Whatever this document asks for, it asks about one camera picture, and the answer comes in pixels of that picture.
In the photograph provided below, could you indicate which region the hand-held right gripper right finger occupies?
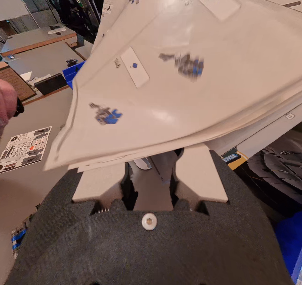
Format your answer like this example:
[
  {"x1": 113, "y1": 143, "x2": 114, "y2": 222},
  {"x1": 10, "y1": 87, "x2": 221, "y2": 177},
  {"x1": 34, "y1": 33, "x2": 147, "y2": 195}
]
[{"x1": 170, "y1": 145, "x2": 229, "y2": 211}]

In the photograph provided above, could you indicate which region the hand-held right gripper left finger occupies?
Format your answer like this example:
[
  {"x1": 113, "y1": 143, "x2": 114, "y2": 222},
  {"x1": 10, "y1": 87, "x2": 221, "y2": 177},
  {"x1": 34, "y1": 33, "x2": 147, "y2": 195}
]
[{"x1": 72, "y1": 163, "x2": 138, "y2": 211}]

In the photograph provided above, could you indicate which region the white lego instruction booklet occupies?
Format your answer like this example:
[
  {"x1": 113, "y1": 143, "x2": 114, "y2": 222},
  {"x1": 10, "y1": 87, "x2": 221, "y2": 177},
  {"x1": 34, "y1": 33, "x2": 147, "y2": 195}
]
[{"x1": 44, "y1": 0, "x2": 302, "y2": 172}]

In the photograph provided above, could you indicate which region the small blue black lego assembly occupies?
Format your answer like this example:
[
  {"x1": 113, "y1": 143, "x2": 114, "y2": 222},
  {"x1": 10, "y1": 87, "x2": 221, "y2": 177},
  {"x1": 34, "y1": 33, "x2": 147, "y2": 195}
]
[{"x1": 11, "y1": 221, "x2": 27, "y2": 258}]

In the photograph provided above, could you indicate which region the lego sticker sheet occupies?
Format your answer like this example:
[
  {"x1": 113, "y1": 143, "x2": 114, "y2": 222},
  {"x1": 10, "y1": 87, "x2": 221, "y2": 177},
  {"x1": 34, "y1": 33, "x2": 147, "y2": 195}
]
[{"x1": 0, "y1": 126, "x2": 52, "y2": 173}]

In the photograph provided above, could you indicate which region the dark printed lego set box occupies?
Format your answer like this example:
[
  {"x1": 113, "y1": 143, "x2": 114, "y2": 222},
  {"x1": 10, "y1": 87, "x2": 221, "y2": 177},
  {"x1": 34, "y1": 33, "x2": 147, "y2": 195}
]
[{"x1": 221, "y1": 125, "x2": 302, "y2": 222}]

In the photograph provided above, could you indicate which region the brown perforated board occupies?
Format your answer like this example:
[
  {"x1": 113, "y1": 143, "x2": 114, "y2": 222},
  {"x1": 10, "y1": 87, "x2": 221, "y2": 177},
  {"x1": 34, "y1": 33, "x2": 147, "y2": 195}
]
[{"x1": 0, "y1": 62, "x2": 37, "y2": 101}]

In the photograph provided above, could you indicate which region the black flat case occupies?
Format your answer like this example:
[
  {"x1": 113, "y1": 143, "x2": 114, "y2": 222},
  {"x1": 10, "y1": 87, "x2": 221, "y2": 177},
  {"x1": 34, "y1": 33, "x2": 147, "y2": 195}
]
[{"x1": 34, "y1": 73, "x2": 69, "y2": 96}]

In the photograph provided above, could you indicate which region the blue plastic bin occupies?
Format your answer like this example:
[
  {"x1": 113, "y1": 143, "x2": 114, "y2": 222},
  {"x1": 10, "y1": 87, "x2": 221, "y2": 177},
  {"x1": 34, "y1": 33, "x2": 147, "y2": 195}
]
[
  {"x1": 275, "y1": 218, "x2": 302, "y2": 285},
  {"x1": 62, "y1": 60, "x2": 86, "y2": 88}
]

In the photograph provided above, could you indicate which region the grey table with wooden edge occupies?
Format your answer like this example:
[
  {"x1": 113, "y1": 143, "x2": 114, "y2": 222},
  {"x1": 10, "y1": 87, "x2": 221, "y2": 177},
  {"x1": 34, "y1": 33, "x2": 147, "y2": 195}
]
[{"x1": 0, "y1": 23, "x2": 77, "y2": 57}]

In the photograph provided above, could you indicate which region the metal rack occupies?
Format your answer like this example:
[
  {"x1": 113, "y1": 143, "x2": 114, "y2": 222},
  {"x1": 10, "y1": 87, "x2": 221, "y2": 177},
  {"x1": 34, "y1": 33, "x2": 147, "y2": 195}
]
[{"x1": 72, "y1": 0, "x2": 101, "y2": 34}]

